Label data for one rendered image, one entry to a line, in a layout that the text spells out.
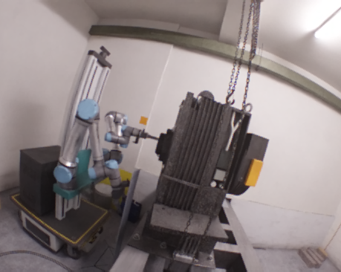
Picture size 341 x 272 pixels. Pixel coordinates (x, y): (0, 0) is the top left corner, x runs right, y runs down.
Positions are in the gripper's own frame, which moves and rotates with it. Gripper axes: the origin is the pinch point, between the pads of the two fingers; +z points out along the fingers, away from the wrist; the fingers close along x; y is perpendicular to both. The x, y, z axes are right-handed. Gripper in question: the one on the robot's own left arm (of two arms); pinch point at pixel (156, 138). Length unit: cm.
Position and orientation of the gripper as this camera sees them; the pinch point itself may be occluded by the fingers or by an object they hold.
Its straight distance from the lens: 143.6
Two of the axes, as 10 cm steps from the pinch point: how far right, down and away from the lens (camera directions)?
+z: 9.6, 2.8, 0.3
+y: 2.8, -9.6, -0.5
